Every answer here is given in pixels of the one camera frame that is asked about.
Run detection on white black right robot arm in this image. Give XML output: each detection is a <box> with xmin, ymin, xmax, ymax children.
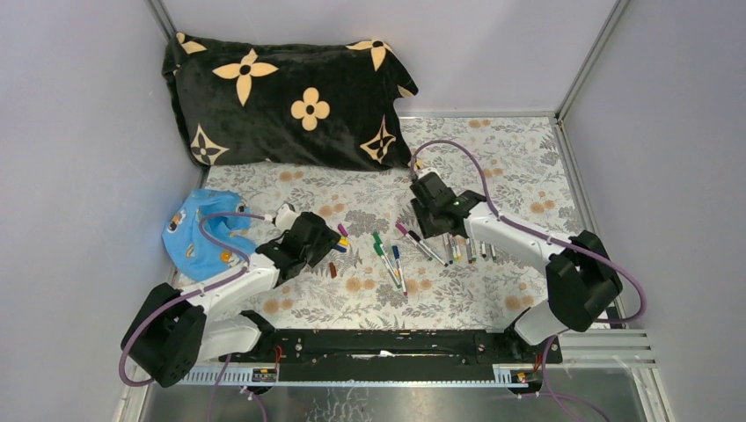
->
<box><xmin>410</xmin><ymin>171</ymin><xmax>622</xmax><ymax>362</ymax></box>

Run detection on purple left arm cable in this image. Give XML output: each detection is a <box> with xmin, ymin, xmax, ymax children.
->
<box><xmin>119</xmin><ymin>212</ymin><xmax>278</xmax><ymax>422</ymax></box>

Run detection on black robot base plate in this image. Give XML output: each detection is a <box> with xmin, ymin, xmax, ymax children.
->
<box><xmin>231</xmin><ymin>329</ymin><xmax>563</xmax><ymax>383</ymax></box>

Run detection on aluminium frame rail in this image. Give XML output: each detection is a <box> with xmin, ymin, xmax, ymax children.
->
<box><xmin>116</xmin><ymin>329</ymin><xmax>660</xmax><ymax>422</ymax></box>

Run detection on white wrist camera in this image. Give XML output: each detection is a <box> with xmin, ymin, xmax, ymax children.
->
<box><xmin>414</xmin><ymin>167</ymin><xmax>441</xmax><ymax>179</ymax></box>
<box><xmin>272</xmin><ymin>202</ymin><xmax>299</xmax><ymax>230</ymax></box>

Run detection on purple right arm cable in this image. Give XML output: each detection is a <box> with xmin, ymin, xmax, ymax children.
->
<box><xmin>408</xmin><ymin>139</ymin><xmax>648</xmax><ymax>422</ymax></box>

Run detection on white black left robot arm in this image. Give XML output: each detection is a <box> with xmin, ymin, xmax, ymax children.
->
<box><xmin>118</xmin><ymin>205</ymin><xmax>341</xmax><ymax>388</ymax></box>

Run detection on bundle of coloured marker pens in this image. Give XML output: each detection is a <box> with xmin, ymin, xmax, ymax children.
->
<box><xmin>370</xmin><ymin>223</ymin><xmax>452</xmax><ymax>299</ymax></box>

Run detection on black floral pillow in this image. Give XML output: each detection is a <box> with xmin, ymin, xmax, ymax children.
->
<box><xmin>161</xmin><ymin>33</ymin><xmax>419</xmax><ymax>171</ymax></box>

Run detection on blue cartoon cloth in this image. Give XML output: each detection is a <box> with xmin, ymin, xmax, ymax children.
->
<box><xmin>162</xmin><ymin>189</ymin><xmax>256</xmax><ymax>281</ymax></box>

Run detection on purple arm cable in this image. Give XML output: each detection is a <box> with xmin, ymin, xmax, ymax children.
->
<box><xmin>408</xmin><ymin>139</ymin><xmax>648</xmax><ymax>422</ymax></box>
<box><xmin>119</xmin><ymin>212</ymin><xmax>278</xmax><ymax>422</ymax></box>

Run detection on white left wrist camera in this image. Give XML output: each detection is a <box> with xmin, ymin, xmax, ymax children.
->
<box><xmin>272</xmin><ymin>202</ymin><xmax>299</xmax><ymax>230</ymax></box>

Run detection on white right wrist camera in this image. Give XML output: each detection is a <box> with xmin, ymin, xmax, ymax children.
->
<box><xmin>414</xmin><ymin>167</ymin><xmax>441</xmax><ymax>179</ymax></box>

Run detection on floral patterned table mat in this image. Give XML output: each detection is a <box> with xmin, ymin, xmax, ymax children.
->
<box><xmin>205</xmin><ymin>118</ymin><xmax>582</xmax><ymax>331</ymax></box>

